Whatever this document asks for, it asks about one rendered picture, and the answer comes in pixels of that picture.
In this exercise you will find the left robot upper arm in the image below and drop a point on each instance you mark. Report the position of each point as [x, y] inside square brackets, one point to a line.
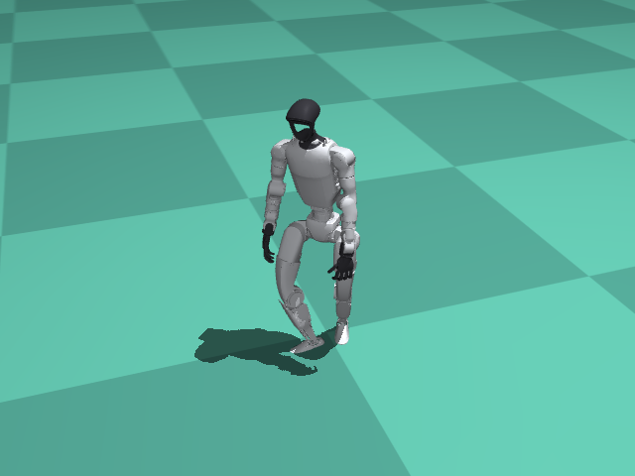
[344, 160]

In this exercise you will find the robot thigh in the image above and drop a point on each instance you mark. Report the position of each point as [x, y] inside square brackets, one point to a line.
[343, 288]
[288, 262]

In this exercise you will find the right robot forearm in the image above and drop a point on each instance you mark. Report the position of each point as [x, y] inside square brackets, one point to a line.
[272, 208]

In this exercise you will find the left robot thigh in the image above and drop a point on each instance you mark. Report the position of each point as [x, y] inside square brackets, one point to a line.
[343, 288]

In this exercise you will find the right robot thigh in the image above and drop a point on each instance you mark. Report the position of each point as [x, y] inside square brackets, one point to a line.
[288, 262]

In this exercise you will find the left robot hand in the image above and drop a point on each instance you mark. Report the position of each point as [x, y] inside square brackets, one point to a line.
[343, 265]

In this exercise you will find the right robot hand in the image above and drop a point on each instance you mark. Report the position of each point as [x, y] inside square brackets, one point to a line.
[265, 243]

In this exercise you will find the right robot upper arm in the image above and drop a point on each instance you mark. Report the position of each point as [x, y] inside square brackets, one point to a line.
[278, 168]

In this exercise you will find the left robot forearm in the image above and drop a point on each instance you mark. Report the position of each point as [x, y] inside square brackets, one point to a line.
[348, 218]

